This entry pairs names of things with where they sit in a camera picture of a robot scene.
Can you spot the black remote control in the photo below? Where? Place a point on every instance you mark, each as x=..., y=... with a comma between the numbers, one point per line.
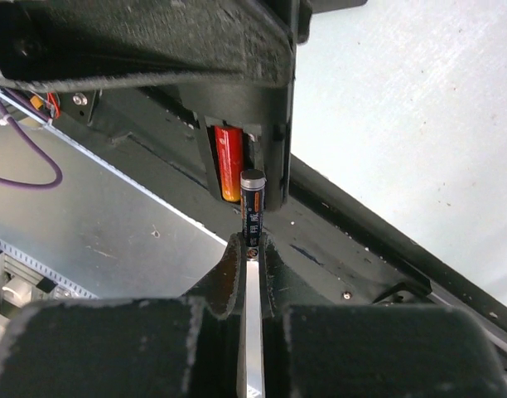
x=253, y=124

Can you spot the grey slotted cable duct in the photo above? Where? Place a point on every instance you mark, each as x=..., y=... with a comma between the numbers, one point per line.
x=17, y=263

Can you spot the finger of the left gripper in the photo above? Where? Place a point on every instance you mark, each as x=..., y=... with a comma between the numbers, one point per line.
x=304, y=21
x=68, y=46

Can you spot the red orange battery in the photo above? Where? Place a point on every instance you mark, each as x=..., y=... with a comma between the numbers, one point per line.
x=229, y=148

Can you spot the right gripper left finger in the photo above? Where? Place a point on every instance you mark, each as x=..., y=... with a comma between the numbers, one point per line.
x=188, y=346

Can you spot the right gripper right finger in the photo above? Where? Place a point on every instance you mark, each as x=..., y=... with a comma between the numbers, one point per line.
x=316, y=349

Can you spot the black battery cover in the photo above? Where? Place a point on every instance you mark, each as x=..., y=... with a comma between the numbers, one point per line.
x=333, y=5

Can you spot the black silver battery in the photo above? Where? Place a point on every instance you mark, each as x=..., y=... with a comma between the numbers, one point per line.
x=252, y=189

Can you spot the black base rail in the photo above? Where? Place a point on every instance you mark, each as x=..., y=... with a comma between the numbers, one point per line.
x=341, y=248

